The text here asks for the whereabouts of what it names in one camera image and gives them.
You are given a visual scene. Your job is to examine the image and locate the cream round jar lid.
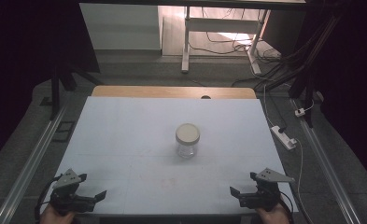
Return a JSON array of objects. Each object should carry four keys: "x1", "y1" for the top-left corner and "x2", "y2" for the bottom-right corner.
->
[{"x1": 175, "y1": 122, "x2": 201, "y2": 146}]

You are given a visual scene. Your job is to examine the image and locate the white table cover sheet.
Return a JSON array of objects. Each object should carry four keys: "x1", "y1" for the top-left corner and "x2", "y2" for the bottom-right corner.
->
[{"x1": 38, "y1": 95, "x2": 299, "y2": 216}]

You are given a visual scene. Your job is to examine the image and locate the black rectangular floor frame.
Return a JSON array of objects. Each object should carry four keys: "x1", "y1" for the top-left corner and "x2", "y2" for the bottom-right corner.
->
[{"x1": 51, "y1": 120, "x2": 77, "y2": 144}]

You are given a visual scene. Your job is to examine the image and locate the black curtain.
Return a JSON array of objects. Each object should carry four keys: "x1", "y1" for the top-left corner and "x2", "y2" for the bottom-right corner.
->
[
  {"x1": 0, "y1": 0, "x2": 101, "y2": 171},
  {"x1": 296, "y1": 0, "x2": 367, "y2": 189}
]

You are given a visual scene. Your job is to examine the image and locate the person's right hand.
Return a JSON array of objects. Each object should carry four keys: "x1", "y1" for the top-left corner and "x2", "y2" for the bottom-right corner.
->
[{"x1": 254, "y1": 202, "x2": 291, "y2": 224}]

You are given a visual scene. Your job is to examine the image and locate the aluminium floor rail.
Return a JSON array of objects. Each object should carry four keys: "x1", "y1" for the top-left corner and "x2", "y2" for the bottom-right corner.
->
[
  {"x1": 290, "y1": 98, "x2": 362, "y2": 224},
  {"x1": 0, "y1": 105, "x2": 69, "y2": 224}
]

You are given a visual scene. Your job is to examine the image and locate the white power strip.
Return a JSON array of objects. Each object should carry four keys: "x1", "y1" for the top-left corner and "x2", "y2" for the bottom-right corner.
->
[{"x1": 270, "y1": 125, "x2": 298, "y2": 151}]

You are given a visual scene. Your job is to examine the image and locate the clear glass jar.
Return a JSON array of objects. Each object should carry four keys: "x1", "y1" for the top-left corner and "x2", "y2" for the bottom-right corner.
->
[{"x1": 176, "y1": 139, "x2": 200, "y2": 160}]

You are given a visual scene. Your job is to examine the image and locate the black cable bundle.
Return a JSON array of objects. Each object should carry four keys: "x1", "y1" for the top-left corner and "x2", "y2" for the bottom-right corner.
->
[{"x1": 231, "y1": 13, "x2": 343, "y2": 93}]

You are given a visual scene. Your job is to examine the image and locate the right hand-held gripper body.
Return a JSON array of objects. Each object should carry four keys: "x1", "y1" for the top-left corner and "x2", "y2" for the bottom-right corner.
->
[{"x1": 239, "y1": 167, "x2": 296, "y2": 211}]

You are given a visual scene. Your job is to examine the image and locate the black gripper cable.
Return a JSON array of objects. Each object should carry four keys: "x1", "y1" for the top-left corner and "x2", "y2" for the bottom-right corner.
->
[
  {"x1": 34, "y1": 175, "x2": 63, "y2": 221},
  {"x1": 276, "y1": 189, "x2": 295, "y2": 217}
]

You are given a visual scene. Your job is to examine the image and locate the white desk frame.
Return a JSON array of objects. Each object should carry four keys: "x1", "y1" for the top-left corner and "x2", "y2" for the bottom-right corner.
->
[{"x1": 180, "y1": 6, "x2": 271, "y2": 76}]

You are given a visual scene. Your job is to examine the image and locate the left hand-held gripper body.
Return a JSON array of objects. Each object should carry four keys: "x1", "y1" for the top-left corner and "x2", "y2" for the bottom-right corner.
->
[{"x1": 49, "y1": 168, "x2": 96, "y2": 216}]

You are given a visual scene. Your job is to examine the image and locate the person's left hand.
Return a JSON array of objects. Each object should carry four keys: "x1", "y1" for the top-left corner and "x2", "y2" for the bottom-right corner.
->
[{"x1": 39, "y1": 203, "x2": 77, "y2": 224}]

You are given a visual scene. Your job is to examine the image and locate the black stand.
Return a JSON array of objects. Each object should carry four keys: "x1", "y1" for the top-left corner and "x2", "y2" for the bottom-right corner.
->
[
  {"x1": 288, "y1": 69, "x2": 317, "y2": 129},
  {"x1": 39, "y1": 60, "x2": 105, "y2": 121}
]

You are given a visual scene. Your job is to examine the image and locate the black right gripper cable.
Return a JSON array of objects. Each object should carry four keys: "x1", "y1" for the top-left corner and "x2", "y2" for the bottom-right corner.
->
[{"x1": 276, "y1": 189, "x2": 295, "y2": 217}]

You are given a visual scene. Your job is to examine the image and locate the white power strip cable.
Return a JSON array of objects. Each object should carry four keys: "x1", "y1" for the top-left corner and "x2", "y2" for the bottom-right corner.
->
[{"x1": 262, "y1": 83, "x2": 304, "y2": 200}]

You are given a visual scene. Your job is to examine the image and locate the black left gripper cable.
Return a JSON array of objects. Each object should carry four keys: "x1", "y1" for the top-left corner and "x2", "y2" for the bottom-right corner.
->
[{"x1": 34, "y1": 175, "x2": 63, "y2": 221}]

